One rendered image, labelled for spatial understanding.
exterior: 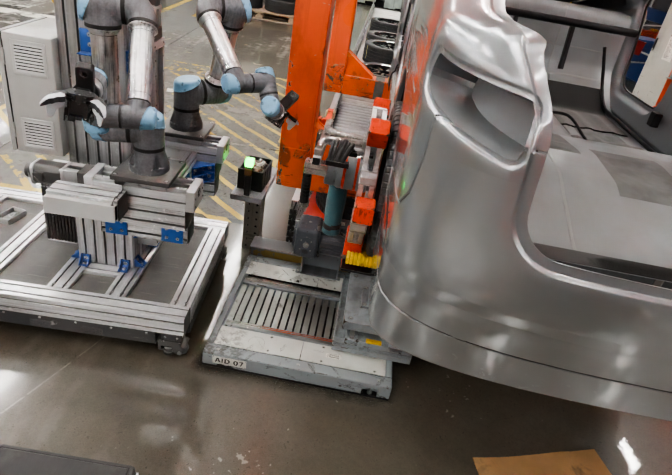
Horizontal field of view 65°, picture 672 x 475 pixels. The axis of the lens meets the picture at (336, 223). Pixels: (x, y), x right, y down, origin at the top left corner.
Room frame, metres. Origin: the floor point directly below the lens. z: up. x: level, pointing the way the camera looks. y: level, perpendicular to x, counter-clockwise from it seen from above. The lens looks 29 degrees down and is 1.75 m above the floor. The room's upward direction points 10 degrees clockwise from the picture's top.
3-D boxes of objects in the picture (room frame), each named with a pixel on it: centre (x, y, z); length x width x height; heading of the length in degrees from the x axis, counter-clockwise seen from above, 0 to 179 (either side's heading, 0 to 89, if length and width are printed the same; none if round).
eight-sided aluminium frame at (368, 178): (2.05, -0.09, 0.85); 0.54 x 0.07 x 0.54; 179
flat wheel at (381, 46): (7.10, -0.29, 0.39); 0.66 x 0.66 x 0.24
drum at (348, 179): (2.05, -0.02, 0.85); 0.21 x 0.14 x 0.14; 89
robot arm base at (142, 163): (1.84, 0.76, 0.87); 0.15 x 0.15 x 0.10
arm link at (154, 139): (1.83, 0.76, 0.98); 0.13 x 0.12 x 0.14; 107
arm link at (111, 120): (1.55, 0.79, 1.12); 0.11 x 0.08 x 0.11; 107
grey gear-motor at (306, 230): (2.36, -0.01, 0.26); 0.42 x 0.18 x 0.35; 89
